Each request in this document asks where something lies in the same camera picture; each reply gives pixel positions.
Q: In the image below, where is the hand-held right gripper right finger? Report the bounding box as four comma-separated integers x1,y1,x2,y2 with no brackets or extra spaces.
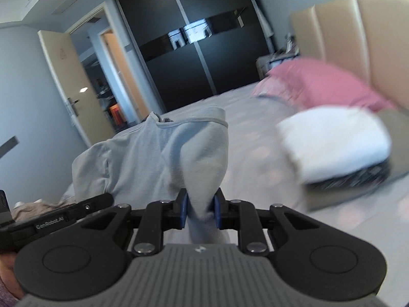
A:
214,188,322,256

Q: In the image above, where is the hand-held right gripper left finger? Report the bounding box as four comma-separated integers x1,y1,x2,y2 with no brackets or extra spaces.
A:
81,188,189,256

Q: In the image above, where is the light grey shirt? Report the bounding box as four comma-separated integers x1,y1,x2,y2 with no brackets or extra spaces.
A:
61,105,238,247

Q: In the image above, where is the person's left forearm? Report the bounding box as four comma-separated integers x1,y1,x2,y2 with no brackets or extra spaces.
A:
0,280,20,307

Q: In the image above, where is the person's left hand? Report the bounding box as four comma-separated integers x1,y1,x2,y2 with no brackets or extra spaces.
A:
0,253,24,298

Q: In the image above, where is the taupe brown garment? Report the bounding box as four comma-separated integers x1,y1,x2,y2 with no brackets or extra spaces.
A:
13,200,75,223

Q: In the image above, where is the grey pink-dotted bed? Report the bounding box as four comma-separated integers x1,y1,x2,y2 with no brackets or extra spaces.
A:
59,88,409,295

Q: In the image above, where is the orange stool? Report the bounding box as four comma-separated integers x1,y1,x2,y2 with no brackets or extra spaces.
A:
109,105,123,126

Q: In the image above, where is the white folded garment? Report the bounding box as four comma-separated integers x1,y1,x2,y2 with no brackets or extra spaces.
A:
276,105,392,184

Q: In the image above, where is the dark floral folded garment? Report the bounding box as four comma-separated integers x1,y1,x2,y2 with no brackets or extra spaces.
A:
308,158,392,195

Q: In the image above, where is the beige room door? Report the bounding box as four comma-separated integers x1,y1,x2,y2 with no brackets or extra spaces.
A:
38,30,117,148

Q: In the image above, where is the beige hallway door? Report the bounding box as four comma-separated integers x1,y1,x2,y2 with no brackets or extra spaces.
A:
99,29,151,122

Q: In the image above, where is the white nightstand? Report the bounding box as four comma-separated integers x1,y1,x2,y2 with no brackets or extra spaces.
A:
256,51,301,79

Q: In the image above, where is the black sliding wardrobe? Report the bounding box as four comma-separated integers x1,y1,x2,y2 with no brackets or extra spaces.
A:
113,0,277,112

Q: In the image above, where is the taupe folded garment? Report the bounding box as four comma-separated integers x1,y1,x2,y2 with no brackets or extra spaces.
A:
303,107,409,212

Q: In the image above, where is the beige padded headboard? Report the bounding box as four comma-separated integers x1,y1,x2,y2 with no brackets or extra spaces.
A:
290,0,409,109

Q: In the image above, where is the grey wall switch panel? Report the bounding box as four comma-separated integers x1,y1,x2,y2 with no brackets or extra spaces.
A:
0,136,17,158

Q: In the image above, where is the silver door handle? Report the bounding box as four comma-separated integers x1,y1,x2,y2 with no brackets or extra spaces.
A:
65,97,80,116

